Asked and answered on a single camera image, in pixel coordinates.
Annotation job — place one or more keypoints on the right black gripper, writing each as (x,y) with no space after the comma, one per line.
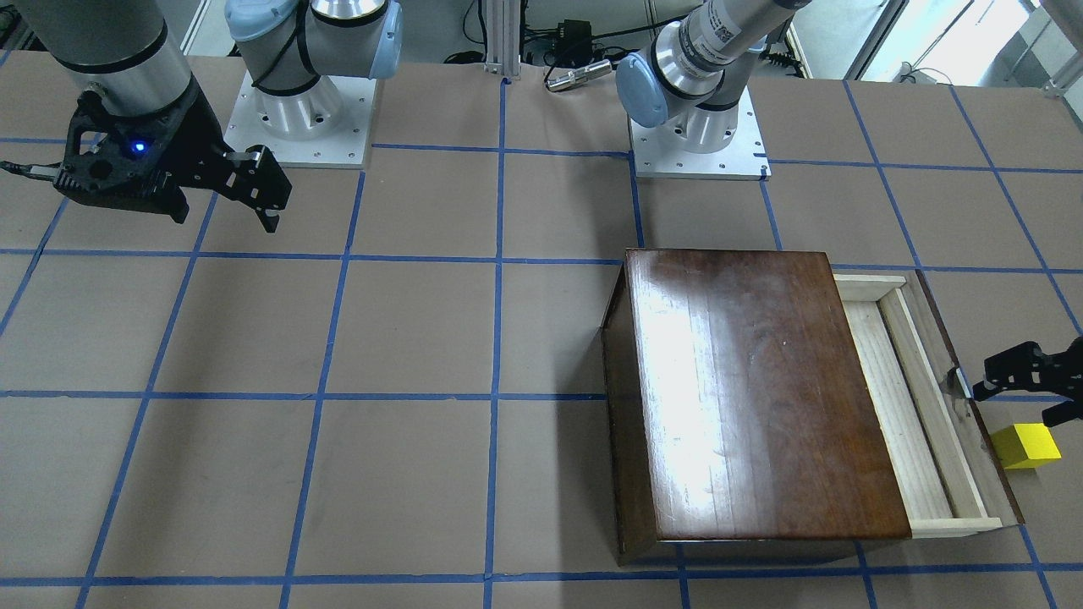
(193,135)

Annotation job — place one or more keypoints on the dark wooden drawer box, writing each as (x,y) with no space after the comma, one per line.
(739,414)

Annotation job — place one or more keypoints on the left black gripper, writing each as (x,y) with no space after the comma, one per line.
(1034,365)

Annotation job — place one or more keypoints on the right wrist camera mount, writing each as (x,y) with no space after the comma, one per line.
(115,162)

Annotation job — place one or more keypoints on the silver cylinder connector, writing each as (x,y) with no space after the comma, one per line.
(579,76)

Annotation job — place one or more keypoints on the light wood drawer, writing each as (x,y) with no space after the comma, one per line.
(948,475)

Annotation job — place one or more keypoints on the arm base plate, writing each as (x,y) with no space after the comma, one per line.
(708,145)
(328,126)

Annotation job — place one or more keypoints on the yellow block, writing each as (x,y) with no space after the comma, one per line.
(1025,446)

